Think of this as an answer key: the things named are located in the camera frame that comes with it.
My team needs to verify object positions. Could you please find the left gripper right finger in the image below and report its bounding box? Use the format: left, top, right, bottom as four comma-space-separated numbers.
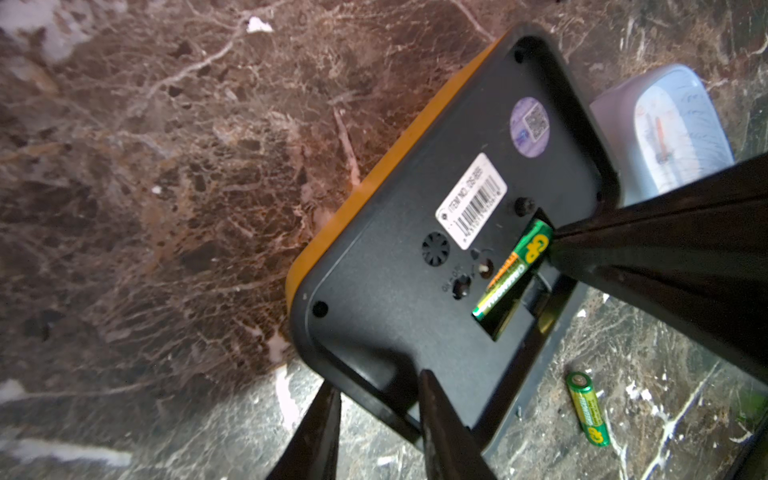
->
418, 370, 496, 479

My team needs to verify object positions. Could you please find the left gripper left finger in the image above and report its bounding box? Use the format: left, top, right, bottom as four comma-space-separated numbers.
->
267, 381, 341, 480

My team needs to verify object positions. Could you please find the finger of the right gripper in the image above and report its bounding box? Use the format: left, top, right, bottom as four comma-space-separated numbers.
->
554, 153, 767, 240
549, 232, 767, 382

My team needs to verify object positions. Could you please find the light blue small alarm clock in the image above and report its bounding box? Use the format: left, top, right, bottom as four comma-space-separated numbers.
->
591, 64, 735, 207

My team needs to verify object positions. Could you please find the green battery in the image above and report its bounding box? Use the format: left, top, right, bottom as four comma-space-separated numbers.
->
566, 371, 611, 447
472, 219, 553, 323

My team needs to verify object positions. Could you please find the yellow rectangular alarm clock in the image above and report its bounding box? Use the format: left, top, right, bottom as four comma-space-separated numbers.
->
286, 24, 620, 449

